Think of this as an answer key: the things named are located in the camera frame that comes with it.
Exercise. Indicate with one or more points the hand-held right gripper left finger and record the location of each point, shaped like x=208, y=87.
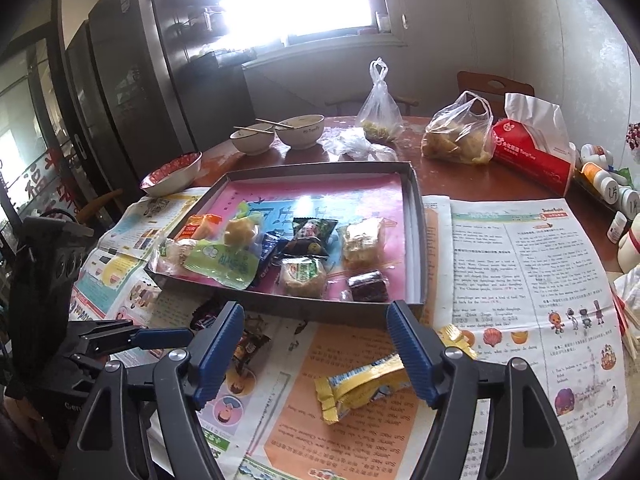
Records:
x=217, y=355

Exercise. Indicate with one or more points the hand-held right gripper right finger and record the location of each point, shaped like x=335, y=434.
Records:
x=410, y=355

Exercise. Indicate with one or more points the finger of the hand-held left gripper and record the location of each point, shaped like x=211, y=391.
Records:
x=87, y=362
x=160, y=338

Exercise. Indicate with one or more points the brown chocolate bar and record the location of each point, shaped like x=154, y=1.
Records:
x=250, y=350

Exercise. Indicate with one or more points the long yellow snack bar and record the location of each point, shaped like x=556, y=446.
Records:
x=360, y=385

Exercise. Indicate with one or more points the dark brownie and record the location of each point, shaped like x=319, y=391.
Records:
x=367, y=286

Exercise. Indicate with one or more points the green and white snack packet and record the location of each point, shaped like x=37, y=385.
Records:
x=222, y=265

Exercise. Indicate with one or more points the dark grey cardboard tray box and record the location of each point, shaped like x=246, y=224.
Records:
x=320, y=310

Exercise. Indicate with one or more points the round pastry with green label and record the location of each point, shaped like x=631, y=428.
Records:
x=302, y=276

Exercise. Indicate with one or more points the blue snack packet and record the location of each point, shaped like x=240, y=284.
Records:
x=272, y=250

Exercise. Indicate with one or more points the orange rice cracker packet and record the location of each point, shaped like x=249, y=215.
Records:
x=197, y=226

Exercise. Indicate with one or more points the crispy rice cake clear wrap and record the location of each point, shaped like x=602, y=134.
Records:
x=362, y=242

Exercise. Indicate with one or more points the yellow pastry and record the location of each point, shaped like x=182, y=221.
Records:
x=240, y=232

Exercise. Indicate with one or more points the colourful illustrated newspaper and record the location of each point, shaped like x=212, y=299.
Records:
x=115, y=260

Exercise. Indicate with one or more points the glass door with red decals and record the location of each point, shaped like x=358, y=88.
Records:
x=45, y=170

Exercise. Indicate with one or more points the red patterned bowl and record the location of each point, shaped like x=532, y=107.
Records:
x=172, y=175

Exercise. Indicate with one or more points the pink and blue printed sheet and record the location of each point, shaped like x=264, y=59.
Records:
x=320, y=195

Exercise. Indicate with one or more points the white ceramic bowl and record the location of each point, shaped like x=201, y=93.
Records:
x=300, y=135
x=252, y=144

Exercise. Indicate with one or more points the crumpled clear plastic bag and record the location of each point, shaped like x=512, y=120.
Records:
x=357, y=147

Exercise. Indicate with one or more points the plastic bag of fried food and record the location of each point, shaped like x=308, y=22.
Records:
x=457, y=140

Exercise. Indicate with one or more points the disposable wooden chopsticks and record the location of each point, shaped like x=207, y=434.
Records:
x=631, y=330

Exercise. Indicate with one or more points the wooden chopstick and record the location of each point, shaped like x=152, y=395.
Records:
x=250, y=129
x=272, y=123

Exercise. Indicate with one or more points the crumpled white tissue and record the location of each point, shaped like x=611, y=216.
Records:
x=629, y=285

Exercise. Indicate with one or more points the red tissue pack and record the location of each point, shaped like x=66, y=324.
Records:
x=535, y=155

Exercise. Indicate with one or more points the dark grey refrigerator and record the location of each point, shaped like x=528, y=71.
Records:
x=135, y=75

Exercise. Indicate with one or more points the small white bottle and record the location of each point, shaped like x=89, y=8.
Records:
x=617, y=227

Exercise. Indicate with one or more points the tied clear plastic bag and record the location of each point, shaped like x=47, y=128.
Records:
x=380, y=110

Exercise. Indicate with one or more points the white rabbit figurine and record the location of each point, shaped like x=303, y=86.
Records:
x=631, y=245

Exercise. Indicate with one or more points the white and orange medicine bottle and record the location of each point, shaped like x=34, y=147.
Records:
x=597, y=176

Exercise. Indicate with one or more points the brown chair with cutout back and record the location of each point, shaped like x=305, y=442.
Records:
x=475, y=82

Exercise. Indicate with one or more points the beaded flower ornament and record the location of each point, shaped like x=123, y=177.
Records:
x=634, y=136

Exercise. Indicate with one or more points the chair with thin back rail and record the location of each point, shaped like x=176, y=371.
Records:
x=345, y=105

